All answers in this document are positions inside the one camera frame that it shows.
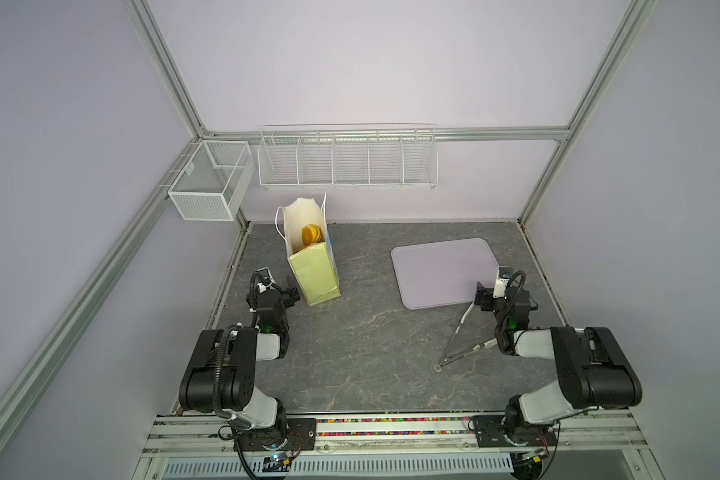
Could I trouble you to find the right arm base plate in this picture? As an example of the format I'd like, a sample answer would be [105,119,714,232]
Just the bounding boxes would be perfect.
[467,413,558,448]

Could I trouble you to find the long white wire basket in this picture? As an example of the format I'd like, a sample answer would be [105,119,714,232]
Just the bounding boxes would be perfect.
[257,124,439,189]

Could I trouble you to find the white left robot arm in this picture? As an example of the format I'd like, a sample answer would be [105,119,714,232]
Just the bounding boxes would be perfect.
[178,285,300,439]

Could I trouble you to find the white mesh wall box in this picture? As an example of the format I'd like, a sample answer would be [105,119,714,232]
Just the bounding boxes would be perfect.
[168,140,255,222]

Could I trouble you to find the lavender plastic tray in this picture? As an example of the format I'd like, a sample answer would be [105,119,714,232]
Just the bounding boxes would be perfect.
[391,238,499,310]

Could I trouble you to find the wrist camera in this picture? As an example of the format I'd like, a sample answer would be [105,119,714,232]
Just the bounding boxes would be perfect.
[493,266,514,298]
[251,267,274,294]

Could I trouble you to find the aluminium mounting rail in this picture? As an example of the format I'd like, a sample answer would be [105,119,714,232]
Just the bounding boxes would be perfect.
[134,410,663,479]

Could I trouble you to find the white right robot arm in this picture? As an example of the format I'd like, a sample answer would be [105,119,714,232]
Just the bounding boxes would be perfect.
[473,284,643,441]

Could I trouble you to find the yellow fake bread roll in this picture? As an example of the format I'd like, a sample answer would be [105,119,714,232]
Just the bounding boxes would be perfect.
[301,224,324,247]

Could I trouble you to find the floral paper gift bag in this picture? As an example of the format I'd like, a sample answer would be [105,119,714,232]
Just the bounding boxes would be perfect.
[274,195,341,306]

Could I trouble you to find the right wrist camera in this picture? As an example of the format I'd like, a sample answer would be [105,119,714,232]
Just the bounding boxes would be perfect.
[493,266,514,298]

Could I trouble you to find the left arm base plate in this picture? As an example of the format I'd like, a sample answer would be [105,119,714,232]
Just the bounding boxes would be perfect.
[234,417,317,452]

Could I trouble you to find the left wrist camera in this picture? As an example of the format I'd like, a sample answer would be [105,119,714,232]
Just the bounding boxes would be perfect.
[251,267,274,294]

